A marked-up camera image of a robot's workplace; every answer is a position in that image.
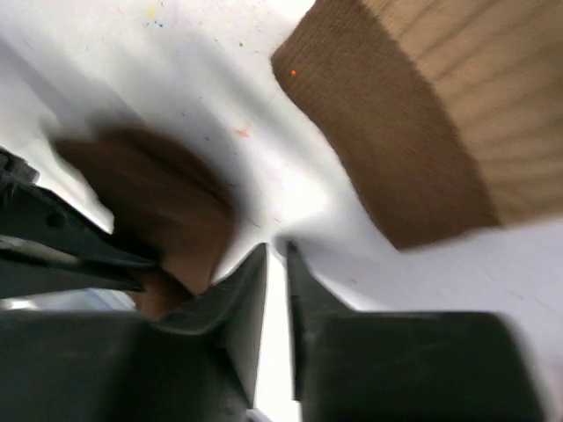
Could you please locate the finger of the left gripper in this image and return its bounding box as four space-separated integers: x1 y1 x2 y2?
1 251 143 299
1 149 157 268

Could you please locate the tan ribbed sock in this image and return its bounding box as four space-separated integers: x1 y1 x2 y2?
271 1 562 250

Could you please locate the dark brown striped sock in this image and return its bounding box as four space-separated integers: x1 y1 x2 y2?
52 126 236 318

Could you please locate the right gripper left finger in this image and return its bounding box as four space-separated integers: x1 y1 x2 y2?
1 244 267 421

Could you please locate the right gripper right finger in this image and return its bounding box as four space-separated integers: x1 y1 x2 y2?
287 245 545 421

